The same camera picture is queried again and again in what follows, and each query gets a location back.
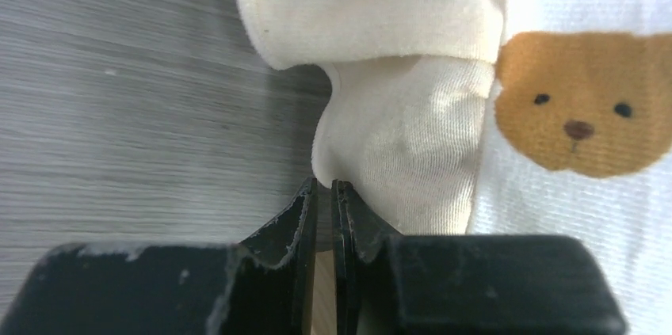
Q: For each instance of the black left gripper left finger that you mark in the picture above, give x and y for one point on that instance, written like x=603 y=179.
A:
x=276 y=281

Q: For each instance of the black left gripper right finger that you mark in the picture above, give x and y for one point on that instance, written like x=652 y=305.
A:
x=366 y=301

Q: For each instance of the large bear print cushion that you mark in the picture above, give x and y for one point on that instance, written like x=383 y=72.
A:
x=498 y=117

